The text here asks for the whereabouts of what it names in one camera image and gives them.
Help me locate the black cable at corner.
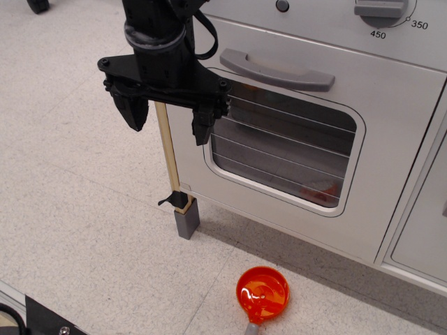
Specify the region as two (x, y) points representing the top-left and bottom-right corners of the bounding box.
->
(0, 302), (28, 335)

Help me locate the white toy oven door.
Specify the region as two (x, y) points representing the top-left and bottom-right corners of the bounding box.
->
(167, 17), (446, 262)

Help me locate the white side cabinet door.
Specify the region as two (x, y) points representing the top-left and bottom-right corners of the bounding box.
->
(383, 114), (447, 284)

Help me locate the grey oven door handle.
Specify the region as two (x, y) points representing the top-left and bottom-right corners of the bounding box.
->
(219, 48), (335, 92)

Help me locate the grey post foot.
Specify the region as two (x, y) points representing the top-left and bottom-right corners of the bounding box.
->
(174, 200), (200, 240)

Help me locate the orange object inside oven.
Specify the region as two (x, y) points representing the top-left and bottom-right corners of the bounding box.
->
(299, 180), (339, 207)

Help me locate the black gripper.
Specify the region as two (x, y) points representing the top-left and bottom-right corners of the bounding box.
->
(97, 38), (231, 146)

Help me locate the grey temperature knob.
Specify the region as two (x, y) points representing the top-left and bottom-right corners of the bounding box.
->
(354, 0), (409, 28)

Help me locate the orange toy frying pan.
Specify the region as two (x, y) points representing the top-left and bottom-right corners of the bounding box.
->
(236, 266), (290, 334)

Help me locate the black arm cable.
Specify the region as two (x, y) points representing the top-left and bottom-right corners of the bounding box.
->
(193, 9), (219, 60)

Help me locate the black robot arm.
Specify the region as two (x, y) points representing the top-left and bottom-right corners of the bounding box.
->
(98, 1), (231, 146)

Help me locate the white toy kitchen cabinet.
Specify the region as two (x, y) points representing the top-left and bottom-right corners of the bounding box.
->
(169, 1), (446, 295)

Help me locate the light wooden corner post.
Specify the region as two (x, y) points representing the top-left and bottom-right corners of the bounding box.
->
(154, 102), (180, 192)

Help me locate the black metal base plate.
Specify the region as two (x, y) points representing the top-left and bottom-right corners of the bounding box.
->
(25, 295), (87, 335)

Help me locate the black caster wheel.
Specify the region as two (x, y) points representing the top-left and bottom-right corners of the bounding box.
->
(27, 0), (50, 15)

